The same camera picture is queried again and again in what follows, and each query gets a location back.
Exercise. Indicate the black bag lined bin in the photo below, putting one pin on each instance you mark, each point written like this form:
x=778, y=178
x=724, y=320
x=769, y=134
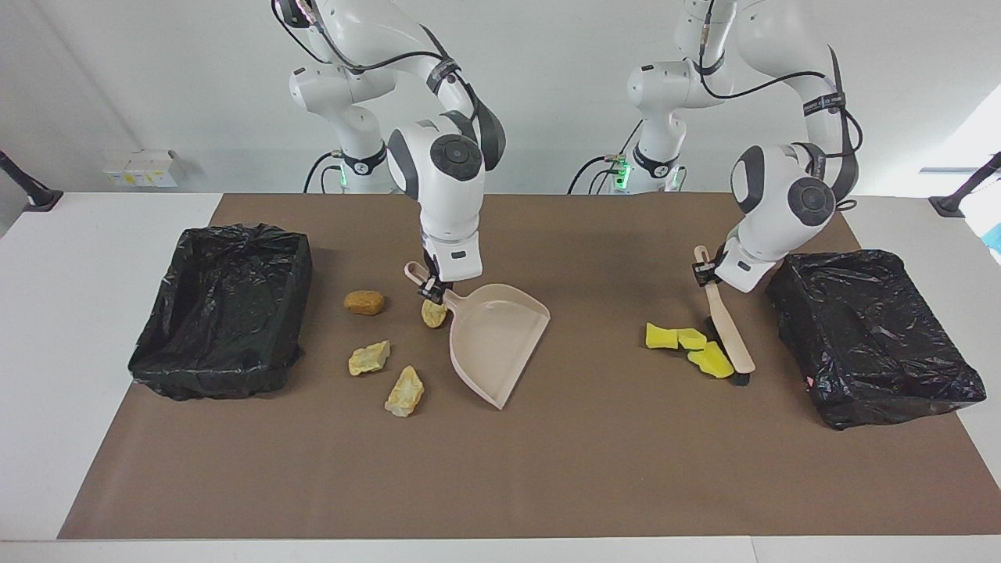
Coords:
x=868, y=336
x=227, y=313

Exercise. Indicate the brown table mat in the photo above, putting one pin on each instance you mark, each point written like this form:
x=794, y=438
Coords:
x=500, y=469

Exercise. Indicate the yellow sponge piece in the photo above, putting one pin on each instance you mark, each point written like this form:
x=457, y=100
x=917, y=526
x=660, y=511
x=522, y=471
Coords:
x=712, y=362
x=661, y=336
x=692, y=339

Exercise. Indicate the pale beige foam chunk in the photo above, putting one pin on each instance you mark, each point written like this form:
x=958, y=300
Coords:
x=368, y=358
x=404, y=391
x=432, y=315

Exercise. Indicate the beige plastic dustpan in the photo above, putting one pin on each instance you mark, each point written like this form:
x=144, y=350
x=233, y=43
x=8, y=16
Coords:
x=493, y=336

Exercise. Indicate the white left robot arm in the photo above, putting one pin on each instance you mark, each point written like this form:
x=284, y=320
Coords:
x=774, y=219

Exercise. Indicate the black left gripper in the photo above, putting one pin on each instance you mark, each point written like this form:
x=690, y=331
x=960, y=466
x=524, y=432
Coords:
x=715, y=262

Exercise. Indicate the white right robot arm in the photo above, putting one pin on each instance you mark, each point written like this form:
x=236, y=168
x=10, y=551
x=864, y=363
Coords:
x=446, y=211

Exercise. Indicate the orange brown foam chunk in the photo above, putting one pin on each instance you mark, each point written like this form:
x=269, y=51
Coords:
x=364, y=303

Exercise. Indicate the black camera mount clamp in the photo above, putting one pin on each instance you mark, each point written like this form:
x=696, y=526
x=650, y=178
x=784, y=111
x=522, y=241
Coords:
x=958, y=199
x=31, y=191

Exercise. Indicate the white wall power box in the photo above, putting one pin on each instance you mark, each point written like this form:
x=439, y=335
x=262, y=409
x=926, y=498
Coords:
x=141, y=166

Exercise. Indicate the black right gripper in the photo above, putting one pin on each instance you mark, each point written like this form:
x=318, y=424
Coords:
x=428, y=266

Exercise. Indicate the beige hand brush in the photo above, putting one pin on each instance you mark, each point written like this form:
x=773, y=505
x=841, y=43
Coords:
x=731, y=336

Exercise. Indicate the light blue object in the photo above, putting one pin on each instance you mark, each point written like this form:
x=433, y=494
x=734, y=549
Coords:
x=995, y=237

